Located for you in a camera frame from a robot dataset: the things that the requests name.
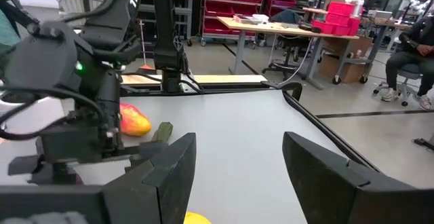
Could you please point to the person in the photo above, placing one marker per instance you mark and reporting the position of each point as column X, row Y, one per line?
column 410, row 54

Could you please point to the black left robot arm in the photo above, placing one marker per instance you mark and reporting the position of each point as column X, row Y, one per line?
column 112, row 20

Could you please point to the grey wheeled chair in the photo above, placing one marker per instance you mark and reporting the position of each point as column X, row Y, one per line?
column 405, row 78

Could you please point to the green cucumber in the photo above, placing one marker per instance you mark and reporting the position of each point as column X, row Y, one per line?
column 163, row 131

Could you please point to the yellow-orange lemon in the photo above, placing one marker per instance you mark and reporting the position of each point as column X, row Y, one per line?
column 195, row 219

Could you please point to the stack of red bins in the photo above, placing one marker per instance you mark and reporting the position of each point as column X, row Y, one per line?
column 335, row 20

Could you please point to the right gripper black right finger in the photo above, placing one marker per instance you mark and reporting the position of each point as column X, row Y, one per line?
column 339, row 197

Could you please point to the black table frame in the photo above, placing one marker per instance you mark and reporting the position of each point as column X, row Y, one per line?
column 322, row 129

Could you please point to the wooden top work table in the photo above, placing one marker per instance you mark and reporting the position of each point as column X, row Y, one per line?
column 271, row 28

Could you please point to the red bin shelving rack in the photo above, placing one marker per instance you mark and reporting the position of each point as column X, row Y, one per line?
column 257, row 3

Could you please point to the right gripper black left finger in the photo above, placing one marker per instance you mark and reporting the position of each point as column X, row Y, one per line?
column 162, row 190

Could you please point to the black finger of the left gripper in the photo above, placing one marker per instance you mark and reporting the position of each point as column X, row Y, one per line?
column 64, row 174

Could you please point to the red and yellow mango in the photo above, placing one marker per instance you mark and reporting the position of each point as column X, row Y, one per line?
column 134, row 122

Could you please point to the black office chair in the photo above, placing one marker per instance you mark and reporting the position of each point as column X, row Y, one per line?
column 286, row 54

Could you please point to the orange broom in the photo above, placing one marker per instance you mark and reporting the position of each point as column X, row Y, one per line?
column 146, row 66

